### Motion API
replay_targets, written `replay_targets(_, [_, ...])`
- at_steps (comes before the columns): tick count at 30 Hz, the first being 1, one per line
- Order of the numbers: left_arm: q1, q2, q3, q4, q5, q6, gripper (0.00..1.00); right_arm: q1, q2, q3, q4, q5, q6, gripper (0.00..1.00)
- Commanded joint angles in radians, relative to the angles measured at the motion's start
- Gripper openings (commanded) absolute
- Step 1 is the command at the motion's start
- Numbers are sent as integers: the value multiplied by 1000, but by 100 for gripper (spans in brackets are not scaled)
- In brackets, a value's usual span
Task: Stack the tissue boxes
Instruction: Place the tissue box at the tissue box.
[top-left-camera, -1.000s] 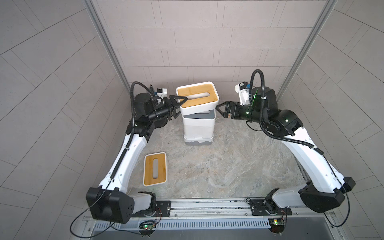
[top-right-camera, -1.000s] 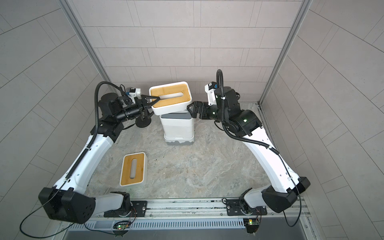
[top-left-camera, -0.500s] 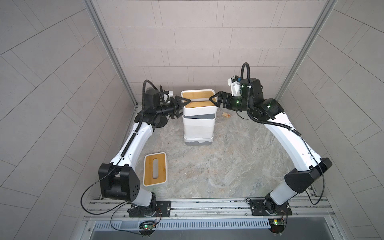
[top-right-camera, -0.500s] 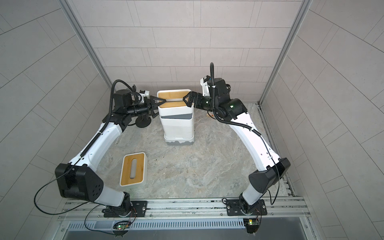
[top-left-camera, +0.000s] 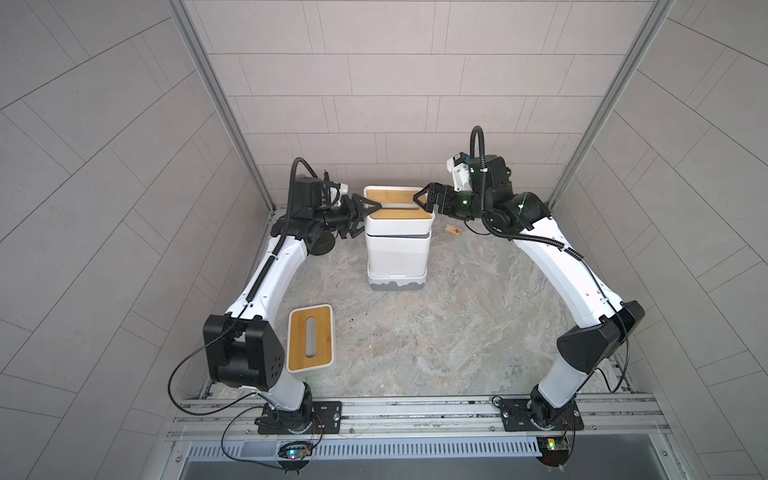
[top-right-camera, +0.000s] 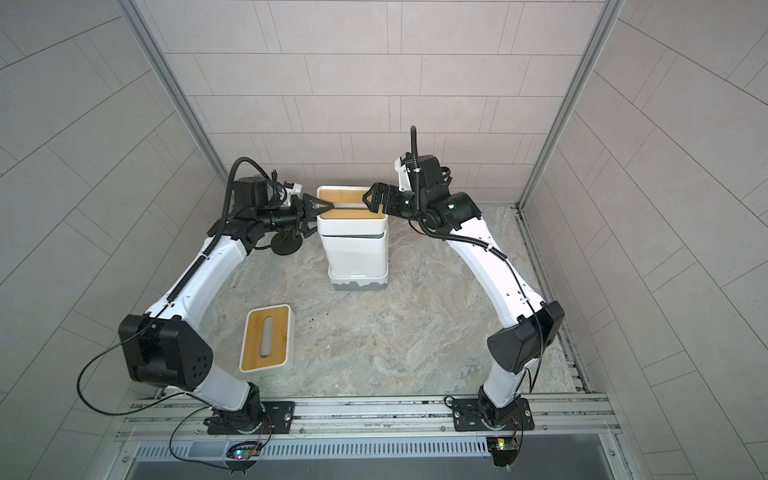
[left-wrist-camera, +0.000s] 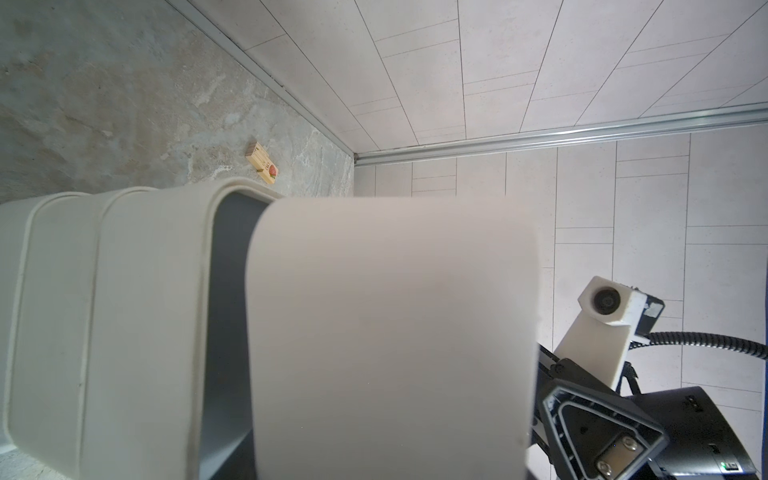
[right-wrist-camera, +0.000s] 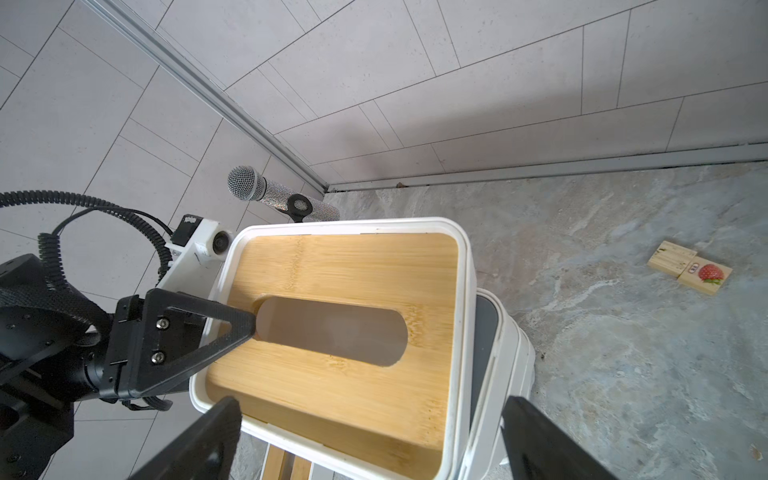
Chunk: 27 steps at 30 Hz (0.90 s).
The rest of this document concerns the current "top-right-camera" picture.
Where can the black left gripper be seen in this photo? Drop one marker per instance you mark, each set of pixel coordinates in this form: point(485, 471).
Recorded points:
point(298, 214)

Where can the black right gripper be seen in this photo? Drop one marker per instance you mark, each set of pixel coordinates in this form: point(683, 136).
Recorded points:
point(391, 199)

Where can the bamboo lid tissue box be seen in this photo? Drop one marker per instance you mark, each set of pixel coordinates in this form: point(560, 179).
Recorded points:
point(268, 341)
point(358, 266)
point(350, 217)

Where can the grey lid tissue box front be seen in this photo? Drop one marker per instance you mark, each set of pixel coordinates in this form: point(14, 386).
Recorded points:
point(355, 248)

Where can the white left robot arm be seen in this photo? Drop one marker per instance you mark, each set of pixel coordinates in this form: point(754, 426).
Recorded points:
point(163, 347)

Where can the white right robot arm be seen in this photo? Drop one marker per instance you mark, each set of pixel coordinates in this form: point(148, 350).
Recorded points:
point(529, 323)

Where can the microphone on black stand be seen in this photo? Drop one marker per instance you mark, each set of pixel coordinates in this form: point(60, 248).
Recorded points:
point(286, 243)

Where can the left green circuit board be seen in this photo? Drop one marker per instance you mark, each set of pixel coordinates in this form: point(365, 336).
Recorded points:
point(240, 457)

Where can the green circuit board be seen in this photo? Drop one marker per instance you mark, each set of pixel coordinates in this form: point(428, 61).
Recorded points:
point(240, 457)
point(503, 450)

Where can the white ventilation grille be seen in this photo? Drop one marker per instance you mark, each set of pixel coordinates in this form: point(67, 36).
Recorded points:
point(329, 448)

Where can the right green circuit board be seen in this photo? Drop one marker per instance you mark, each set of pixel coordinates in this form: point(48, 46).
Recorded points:
point(503, 450)

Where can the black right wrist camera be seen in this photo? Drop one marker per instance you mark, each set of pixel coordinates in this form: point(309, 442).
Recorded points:
point(431, 177)

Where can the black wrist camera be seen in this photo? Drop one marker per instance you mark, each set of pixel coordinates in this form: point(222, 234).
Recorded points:
point(431, 177)
point(261, 193)

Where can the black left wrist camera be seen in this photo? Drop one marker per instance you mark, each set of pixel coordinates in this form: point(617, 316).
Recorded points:
point(261, 193)

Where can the aluminium corner post left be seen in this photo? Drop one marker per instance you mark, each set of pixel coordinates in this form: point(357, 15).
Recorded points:
point(197, 179)

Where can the aluminium corner post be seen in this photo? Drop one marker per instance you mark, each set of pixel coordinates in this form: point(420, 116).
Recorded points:
point(605, 22)
point(197, 179)

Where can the aluminium corner post right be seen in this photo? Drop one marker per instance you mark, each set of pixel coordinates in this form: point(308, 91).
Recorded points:
point(605, 22)

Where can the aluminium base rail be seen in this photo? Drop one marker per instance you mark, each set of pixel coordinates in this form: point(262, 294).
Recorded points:
point(433, 416)

